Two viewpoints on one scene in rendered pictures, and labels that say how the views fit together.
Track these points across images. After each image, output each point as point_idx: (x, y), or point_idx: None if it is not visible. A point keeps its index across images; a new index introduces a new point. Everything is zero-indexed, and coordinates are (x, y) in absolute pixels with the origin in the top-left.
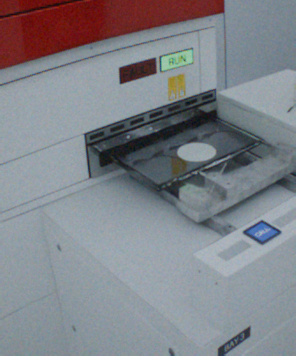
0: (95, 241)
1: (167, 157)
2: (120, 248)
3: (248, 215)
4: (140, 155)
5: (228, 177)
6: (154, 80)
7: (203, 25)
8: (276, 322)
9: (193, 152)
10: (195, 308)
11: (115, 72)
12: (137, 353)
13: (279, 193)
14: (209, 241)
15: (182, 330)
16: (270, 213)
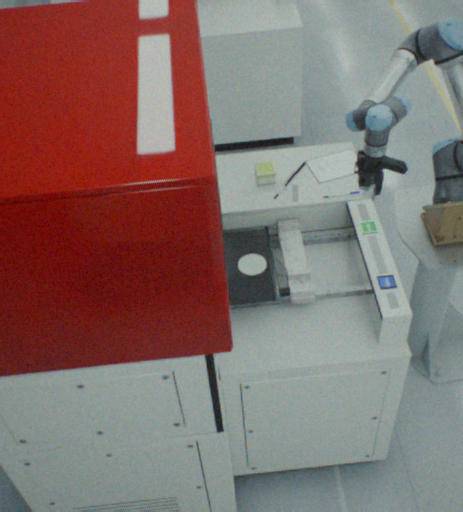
0: (285, 359)
1: (246, 280)
2: (301, 350)
3: (315, 277)
4: (232, 292)
5: (288, 265)
6: None
7: None
8: None
9: (252, 266)
10: (382, 342)
11: None
12: (343, 394)
13: (305, 251)
14: (326, 307)
15: (395, 356)
16: (371, 270)
